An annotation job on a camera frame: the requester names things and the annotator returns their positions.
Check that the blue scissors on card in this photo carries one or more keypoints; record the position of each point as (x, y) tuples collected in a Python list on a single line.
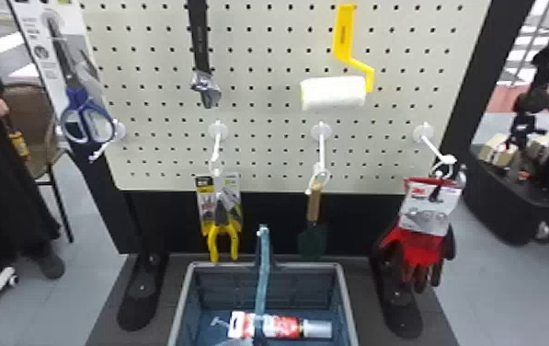
[(85, 116)]

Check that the red white tube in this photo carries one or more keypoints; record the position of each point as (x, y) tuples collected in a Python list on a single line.
[(279, 327)]

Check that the blue basket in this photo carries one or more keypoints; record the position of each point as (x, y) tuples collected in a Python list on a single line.
[(216, 290)]

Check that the white pegboard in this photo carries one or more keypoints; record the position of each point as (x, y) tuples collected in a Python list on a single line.
[(264, 145)]

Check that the yellow paint roller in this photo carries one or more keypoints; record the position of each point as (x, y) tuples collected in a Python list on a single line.
[(333, 93)]

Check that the brown chair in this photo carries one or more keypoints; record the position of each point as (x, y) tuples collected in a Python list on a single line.
[(32, 121)]

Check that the red gloves on card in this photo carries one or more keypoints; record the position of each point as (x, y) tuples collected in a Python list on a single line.
[(416, 249)]

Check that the black adjustable wrench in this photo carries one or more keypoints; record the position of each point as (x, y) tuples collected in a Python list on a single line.
[(200, 48)]

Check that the yellow pliers on card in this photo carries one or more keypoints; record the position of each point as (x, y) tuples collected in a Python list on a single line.
[(216, 236)]

